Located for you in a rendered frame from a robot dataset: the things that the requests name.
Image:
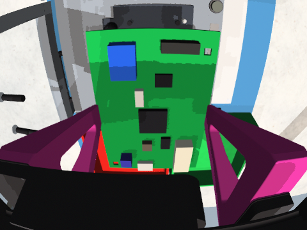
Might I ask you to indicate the red bin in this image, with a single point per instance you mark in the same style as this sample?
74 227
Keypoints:
102 165

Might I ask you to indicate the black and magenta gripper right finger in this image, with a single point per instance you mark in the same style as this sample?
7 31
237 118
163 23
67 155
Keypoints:
274 164

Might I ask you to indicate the green circuit board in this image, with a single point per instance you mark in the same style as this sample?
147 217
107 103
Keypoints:
152 87

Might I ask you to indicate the green open-top bin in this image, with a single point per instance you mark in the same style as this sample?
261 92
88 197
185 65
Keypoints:
202 171

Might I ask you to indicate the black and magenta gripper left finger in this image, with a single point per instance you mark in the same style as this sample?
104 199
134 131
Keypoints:
45 148

